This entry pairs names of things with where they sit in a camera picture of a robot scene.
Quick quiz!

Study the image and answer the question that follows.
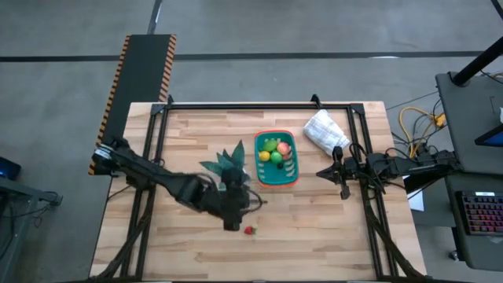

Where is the black pole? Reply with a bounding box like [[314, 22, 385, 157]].
[[451, 37, 503, 86]]

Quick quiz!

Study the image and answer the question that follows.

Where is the black ramp with hazard stripes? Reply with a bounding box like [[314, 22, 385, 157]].
[[92, 34, 177, 160]]

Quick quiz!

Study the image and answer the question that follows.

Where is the grey metal stand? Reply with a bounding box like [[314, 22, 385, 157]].
[[0, 176, 64, 283]]

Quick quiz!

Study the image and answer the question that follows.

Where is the folded white cloth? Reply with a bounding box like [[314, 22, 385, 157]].
[[302, 108, 351, 158]]

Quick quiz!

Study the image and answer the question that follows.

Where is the teal basket with orange handle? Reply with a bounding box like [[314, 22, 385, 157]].
[[254, 130, 299, 189]]

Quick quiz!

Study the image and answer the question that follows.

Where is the grey work cart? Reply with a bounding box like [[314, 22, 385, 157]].
[[435, 72, 503, 176]]

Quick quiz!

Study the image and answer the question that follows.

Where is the grey keyboard desk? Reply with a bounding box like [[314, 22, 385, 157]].
[[443, 171, 503, 273]]

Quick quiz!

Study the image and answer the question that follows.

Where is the backlit black keyboard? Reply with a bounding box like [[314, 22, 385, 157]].
[[455, 190, 503, 237]]

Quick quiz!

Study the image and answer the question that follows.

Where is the black device with blue light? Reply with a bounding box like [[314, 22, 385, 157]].
[[0, 156, 23, 182]]

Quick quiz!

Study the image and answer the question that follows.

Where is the yellow cable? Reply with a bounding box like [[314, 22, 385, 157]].
[[398, 106, 447, 158]]

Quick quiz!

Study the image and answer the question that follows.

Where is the tablet with blue screen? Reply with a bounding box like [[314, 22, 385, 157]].
[[474, 123, 503, 149]]

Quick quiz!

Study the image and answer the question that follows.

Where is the black aluminium table frame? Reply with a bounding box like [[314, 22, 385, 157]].
[[88, 94, 433, 283]]

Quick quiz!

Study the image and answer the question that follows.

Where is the snake plant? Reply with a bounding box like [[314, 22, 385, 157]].
[[199, 139, 252, 189]]

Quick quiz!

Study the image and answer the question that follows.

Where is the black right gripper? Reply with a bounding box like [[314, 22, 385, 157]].
[[316, 146, 361, 200]]

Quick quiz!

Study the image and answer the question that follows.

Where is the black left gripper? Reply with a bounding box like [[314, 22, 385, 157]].
[[211, 168, 252, 232]]

